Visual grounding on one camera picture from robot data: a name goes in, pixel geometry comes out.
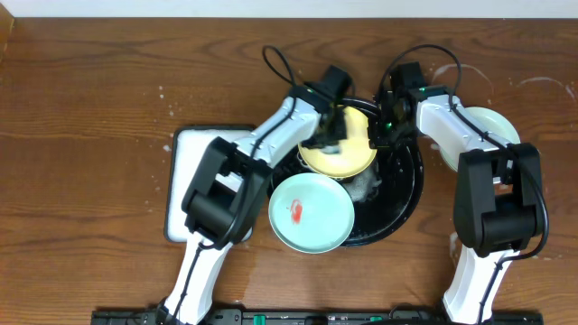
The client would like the yellow plate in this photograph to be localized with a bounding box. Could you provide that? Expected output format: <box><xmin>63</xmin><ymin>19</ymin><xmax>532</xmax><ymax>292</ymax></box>
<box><xmin>298</xmin><ymin>107</ymin><xmax>377</xmax><ymax>178</ymax></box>

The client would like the pale green plate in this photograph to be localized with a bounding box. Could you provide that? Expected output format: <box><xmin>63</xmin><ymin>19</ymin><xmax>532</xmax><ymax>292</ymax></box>
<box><xmin>268</xmin><ymin>173</ymin><xmax>355</xmax><ymax>255</ymax></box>
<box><xmin>435</xmin><ymin>106</ymin><xmax>521</xmax><ymax>172</ymax></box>

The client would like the yellow blue sponge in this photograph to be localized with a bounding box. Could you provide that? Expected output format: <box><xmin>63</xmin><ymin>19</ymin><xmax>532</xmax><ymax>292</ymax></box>
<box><xmin>319</xmin><ymin>144</ymin><xmax>341</xmax><ymax>154</ymax></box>

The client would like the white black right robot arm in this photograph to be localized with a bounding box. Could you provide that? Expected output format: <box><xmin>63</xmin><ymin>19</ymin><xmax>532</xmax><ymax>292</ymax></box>
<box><xmin>375</xmin><ymin>83</ymin><xmax>549</xmax><ymax>324</ymax></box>

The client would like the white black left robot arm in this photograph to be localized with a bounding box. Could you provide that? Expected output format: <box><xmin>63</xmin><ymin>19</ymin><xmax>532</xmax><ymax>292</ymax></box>
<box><xmin>155</xmin><ymin>82</ymin><xmax>350</xmax><ymax>324</ymax></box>

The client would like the black round tray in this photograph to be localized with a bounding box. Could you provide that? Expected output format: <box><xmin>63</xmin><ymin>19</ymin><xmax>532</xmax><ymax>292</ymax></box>
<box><xmin>268</xmin><ymin>98</ymin><xmax>424</xmax><ymax>246</ymax></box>

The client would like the black rectangular foam tray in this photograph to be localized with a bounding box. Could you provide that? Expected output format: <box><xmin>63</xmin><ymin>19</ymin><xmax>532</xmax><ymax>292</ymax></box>
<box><xmin>164</xmin><ymin>125</ymin><xmax>252</xmax><ymax>243</ymax></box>

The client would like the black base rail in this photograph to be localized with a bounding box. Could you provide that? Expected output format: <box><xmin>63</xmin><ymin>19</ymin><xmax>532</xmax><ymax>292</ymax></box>
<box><xmin>89</xmin><ymin>308</ymin><xmax>543</xmax><ymax>325</ymax></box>

